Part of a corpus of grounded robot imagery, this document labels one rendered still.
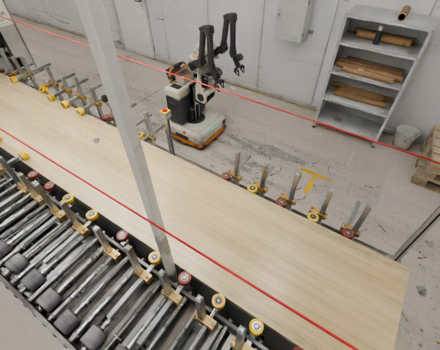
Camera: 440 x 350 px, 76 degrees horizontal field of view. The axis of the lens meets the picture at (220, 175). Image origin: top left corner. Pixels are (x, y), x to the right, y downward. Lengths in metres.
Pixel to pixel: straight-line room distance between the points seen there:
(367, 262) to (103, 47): 1.86
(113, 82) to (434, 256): 3.31
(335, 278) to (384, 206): 1.91
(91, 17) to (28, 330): 2.69
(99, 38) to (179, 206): 1.48
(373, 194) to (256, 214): 2.02
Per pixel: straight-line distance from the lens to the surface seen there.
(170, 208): 2.13
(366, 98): 4.29
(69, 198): 2.46
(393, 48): 4.00
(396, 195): 3.93
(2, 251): 2.51
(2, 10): 5.04
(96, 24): 0.88
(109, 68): 0.92
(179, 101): 3.68
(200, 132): 3.76
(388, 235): 3.50
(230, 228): 2.00
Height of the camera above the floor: 2.59
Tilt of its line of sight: 47 degrees down
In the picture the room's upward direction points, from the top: 1 degrees counter-clockwise
